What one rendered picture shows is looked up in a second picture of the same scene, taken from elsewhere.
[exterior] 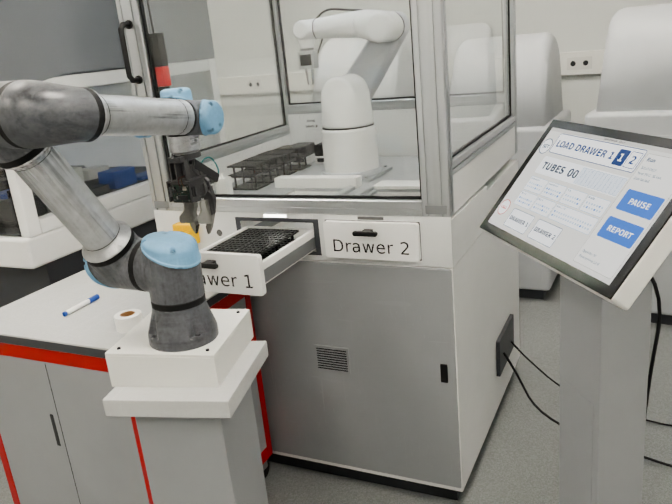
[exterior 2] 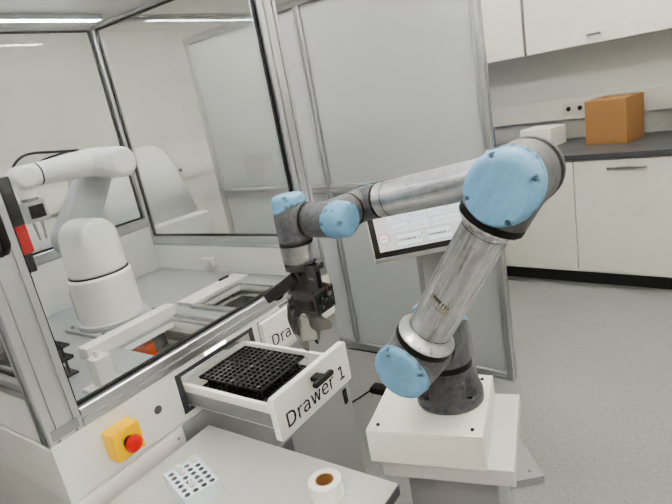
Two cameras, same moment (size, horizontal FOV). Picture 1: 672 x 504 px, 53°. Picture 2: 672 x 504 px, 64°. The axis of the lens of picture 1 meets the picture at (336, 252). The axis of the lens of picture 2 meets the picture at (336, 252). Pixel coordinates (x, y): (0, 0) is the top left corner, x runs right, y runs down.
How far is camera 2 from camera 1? 198 cm
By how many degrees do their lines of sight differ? 75
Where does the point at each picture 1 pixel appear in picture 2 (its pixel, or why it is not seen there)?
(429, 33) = (295, 139)
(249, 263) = (340, 353)
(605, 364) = not seen: hidden behind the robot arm
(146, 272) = (461, 336)
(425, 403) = (340, 431)
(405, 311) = not seen: hidden behind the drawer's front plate
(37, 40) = not seen: outside the picture
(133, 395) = (506, 450)
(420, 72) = (294, 170)
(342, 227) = (276, 320)
